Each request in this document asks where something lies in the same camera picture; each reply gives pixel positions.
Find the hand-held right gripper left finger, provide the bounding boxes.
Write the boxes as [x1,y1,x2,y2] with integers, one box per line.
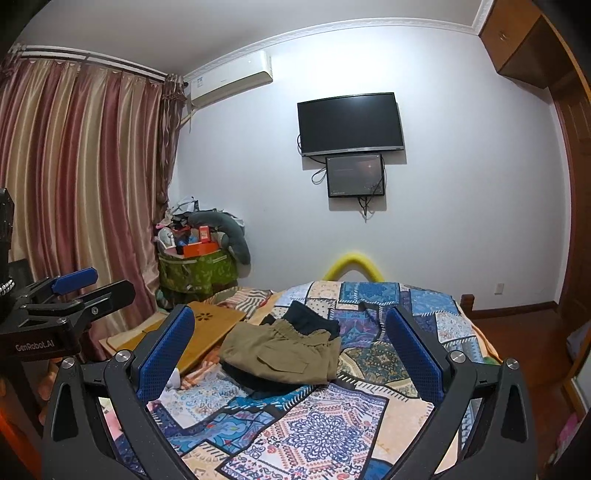
[39,304,213,480]

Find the patchwork printed blanket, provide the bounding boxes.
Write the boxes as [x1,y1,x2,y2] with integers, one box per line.
[148,279,504,480]

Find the black monitor cable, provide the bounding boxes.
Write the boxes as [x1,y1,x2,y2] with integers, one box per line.
[358,185,386,217]

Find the dark navy pants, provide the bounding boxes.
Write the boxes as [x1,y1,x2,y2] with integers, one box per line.
[222,300,340,400]

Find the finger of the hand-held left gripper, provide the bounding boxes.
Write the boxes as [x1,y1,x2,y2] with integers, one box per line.
[18,268,99,305]
[28,280,136,325]

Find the bamboo lap desk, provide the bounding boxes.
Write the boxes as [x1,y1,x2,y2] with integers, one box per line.
[106,300,247,374]

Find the grey long pillow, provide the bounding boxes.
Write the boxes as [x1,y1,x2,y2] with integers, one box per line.
[187,210,252,266]

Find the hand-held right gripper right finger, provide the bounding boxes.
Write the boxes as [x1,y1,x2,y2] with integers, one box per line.
[362,305,539,480]

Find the orange flat box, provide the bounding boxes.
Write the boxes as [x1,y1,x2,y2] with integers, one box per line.
[182,242,218,258]

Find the wooden wall cabinet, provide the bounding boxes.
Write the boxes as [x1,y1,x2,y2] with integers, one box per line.
[478,0,559,90]

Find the small wall monitor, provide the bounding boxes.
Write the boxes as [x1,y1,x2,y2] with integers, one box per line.
[325,154,386,199]

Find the yellow foam tube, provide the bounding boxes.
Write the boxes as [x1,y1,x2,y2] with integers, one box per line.
[322,251,386,283]

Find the white curtain rail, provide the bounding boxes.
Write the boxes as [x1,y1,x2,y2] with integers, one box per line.
[9,44,185,86]

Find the striped pink curtain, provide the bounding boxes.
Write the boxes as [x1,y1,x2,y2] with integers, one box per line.
[0,51,185,365]

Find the white air conditioner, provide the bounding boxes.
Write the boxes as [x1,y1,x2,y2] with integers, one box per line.
[184,50,274,109]

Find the green storage bag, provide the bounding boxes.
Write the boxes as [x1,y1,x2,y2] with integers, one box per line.
[158,247,238,294]

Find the large wall television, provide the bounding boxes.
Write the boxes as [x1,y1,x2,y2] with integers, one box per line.
[297,92,406,158]

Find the wooden door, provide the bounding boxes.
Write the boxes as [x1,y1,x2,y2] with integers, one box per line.
[551,69,591,324]

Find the striped bedsheet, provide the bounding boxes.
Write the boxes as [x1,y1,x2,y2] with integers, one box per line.
[222,287,274,311]

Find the olive green pants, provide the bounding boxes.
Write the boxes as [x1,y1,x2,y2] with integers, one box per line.
[219,318,342,385]

